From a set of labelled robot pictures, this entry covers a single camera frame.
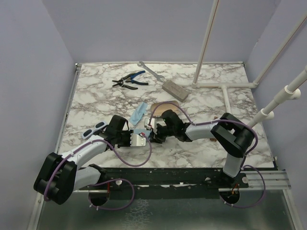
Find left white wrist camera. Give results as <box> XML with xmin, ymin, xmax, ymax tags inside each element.
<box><xmin>130</xmin><ymin>133</ymin><xmax>146</xmax><ymax>147</ymax></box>

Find blue handled pliers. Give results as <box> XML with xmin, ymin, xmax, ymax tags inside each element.
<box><xmin>112</xmin><ymin>70</ymin><xmax>149</xmax><ymax>86</ymax></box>

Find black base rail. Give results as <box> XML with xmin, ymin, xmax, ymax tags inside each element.
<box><xmin>80</xmin><ymin>168</ymin><xmax>248</xmax><ymax>200</ymax></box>

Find white PVC pipe frame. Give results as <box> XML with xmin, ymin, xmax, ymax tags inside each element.
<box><xmin>191</xmin><ymin>0</ymin><xmax>307</xmax><ymax>127</ymax></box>

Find light blue cleaning cloth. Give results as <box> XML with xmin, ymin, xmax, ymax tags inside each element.
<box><xmin>133</xmin><ymin>129</ymin><xmax>151</xmax><ymax>137</ymax></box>

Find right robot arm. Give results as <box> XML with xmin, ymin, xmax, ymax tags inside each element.
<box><xmin>145</xmin><ymin>110</ymin><xmax>258</xmax><ymax>187</ymax></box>

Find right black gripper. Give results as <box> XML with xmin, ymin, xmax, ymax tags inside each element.
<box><xmin>149</xmin><ymin>123</ymin><xmax>176</xmax><ymax>143</ymax></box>

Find grey rectangular block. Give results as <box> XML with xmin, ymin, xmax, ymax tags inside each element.
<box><xmin>162</xmin><ymin>80</ymin><xmax>189</xmax><ymax>102</ymax></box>

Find aluminium extrusion rail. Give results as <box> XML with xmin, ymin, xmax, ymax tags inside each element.
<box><xmin>27</xmin><ymin>63</ymin><xmax>82</xmax><ymax>230</ymax></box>

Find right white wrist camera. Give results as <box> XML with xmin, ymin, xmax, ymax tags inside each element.
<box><xmin>144</xmin><ymin>118</ymin><xmax>157</xmax><ymax>134</ymax></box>

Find silver open-end wrench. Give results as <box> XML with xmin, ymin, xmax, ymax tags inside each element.
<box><xmin>137</xmin><ymin>61</ymin><xmax>165</xmax><ymax>82</ymax></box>

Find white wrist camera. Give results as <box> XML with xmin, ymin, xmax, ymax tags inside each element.
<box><xmin>144</xmin><ymin>118</ymin><xmax>157</xmax><ymax>134</ymax></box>
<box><xmin>130</xmin><ymin>133</ymin><xmax>146</xmax><ymax>147</ymax></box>

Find black handled cutters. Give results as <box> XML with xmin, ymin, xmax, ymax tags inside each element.
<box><xmin>113</xmin><ymin>81</ymin><xmax>138</xmax><ymax>90</ymax></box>

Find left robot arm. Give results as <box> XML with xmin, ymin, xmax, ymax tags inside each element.
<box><xmin>34</xmin><ymin>115</ymin><xmax>150</xmax><ymax>205</ymax></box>

